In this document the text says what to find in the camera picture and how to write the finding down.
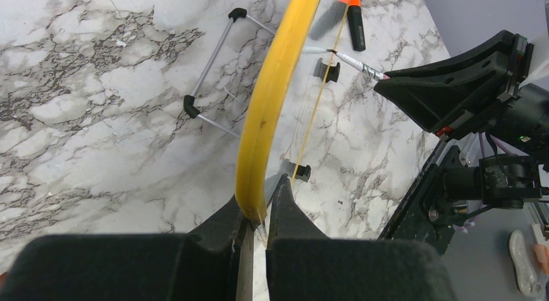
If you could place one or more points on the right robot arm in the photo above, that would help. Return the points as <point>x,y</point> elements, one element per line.
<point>482,91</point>

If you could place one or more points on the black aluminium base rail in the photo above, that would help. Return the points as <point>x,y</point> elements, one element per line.
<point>424,196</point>

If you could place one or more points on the white debris on floor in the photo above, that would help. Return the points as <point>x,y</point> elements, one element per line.
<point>525,274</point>

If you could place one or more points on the black marker orange cap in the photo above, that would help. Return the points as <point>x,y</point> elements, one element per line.
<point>355,24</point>

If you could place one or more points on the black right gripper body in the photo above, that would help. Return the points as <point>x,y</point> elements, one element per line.
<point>523,123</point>

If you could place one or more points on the yellow framed whiteboard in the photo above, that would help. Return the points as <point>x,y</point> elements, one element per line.
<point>306,33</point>

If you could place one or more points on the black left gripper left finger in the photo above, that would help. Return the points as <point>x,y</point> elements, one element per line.
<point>202,264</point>

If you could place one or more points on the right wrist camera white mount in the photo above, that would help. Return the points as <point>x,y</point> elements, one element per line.
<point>539,63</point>

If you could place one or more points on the white brown whiteboard marker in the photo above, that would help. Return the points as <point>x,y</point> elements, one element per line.
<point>360,66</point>

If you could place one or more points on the wire whiteboard stand black feet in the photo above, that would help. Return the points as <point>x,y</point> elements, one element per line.
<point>262,99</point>

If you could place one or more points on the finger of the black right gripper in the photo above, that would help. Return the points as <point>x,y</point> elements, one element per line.
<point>439,107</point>
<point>494,61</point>

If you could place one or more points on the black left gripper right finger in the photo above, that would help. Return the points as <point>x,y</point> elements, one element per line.
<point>302,263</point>

